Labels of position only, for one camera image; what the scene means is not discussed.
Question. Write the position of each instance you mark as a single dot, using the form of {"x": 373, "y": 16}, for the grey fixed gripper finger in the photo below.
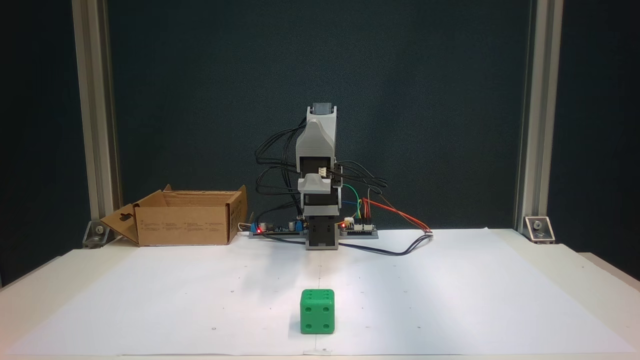
{"x": 315, "y": 189}

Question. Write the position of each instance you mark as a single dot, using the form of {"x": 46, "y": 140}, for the brown cardboard box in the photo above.
{"x": 185, "y": 230}

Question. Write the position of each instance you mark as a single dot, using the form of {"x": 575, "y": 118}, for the aluminium frame post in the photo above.
{"x": 540, "y": 100}
{"x": 95, "y": 100}

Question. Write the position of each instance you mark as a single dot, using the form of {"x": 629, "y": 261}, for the green die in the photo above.
{"x": 317, "y": 312}

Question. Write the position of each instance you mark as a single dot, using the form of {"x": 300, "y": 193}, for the metal corner bracket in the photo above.
{"x": 100, "y": 231}
{"x": 539, "y": 227}

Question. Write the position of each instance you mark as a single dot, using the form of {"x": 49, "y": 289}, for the blue circuit board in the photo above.
{"x": 280, "y": 230}

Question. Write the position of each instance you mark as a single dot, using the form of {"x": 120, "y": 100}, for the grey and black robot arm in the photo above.
{"x": 316, "y": 140}

